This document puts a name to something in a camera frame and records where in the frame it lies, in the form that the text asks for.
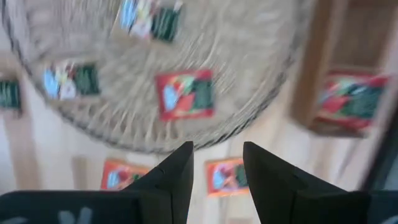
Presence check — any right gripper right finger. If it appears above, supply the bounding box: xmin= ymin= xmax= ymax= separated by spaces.
xmin=243 ymin=141 xmax=398 ymax=224

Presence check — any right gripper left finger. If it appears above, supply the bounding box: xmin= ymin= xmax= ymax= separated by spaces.
xmin=0 ymin=141 xmax=195 ymax=224

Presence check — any orange tea packet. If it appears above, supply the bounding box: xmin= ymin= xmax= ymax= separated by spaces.
xmin=99 ymin=158 xmax=153 ymax=191
xmin=205 ymin=157 xmax=250 ymax=197

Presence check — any beige tea packet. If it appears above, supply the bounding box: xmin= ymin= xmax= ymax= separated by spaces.
xmin=0 ymin=79 xmax=23 ymax=113
xmin=42 ymin=61 xmax=102 ymax=101
xmin=119 ymin=0 xmax=184 ymax=43

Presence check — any wooden compartment box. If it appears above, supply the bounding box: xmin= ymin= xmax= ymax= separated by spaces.
xmin=289 ymin=0 xmax=398 ymax=139

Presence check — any round woven placemat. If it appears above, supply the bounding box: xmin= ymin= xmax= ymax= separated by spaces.
xmin=1 ymin=0 xmax=312 ymax=155

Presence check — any black aluminium table frame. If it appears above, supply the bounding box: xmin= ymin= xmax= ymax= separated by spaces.
xmin=360 ymin=118 xmax=398 ymax=192

